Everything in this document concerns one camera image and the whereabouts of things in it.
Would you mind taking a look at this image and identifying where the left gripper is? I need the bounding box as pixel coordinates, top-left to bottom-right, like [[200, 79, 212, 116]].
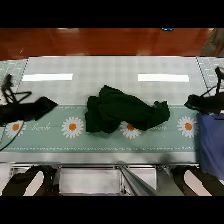
[[20, 96, 60, 122]]

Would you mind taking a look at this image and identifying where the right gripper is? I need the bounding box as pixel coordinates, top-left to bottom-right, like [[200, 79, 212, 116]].
[[183, 93, 216, 115]]

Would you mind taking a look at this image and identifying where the blue garment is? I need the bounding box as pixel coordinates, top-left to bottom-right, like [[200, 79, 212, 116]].
[[196, 112, 224, 181]]

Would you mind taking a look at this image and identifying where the dark green garment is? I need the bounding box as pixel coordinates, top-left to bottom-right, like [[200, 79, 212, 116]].
[[84, 84, 171, 135]]

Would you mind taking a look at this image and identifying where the black cable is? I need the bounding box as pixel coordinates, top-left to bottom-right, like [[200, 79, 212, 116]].
[[0, 121, 22, 152]]

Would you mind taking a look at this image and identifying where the silver frame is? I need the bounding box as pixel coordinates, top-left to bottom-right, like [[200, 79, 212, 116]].
[[0, 162, 224, 197]]

